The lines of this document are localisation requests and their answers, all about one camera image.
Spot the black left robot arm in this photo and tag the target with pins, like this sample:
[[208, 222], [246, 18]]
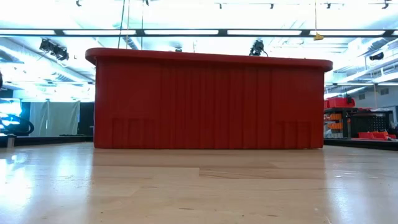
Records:
[[21, 133]]

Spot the large red plastic bin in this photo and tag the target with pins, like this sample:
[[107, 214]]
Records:
[[205, 102]]

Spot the red storage bin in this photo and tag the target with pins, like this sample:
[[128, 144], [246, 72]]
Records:
[[340, 103]]

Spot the black ceiling spotlight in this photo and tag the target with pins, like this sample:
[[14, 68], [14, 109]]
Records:
[[257, 48], [377, 56], [54, 49]]

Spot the yellow hanging tag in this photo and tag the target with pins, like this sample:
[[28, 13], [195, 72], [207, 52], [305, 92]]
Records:
[[318, 37]]

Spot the grey curtain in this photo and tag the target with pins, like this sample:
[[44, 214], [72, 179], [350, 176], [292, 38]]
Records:
[[56, 118]]

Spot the black shelf unit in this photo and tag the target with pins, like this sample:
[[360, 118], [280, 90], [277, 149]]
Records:
[[346, 124]]

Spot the red low tray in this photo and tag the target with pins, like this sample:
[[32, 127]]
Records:
[[373, 135]]

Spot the black overhead frame beam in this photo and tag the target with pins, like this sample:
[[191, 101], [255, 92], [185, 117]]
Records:
[[222, 32]]

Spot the black aluminium frame rail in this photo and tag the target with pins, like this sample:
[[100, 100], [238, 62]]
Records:
[[360, 143], [56, 140]]

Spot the silver metal post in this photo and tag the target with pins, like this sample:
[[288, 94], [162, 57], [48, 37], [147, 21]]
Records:
[[11, 141]]

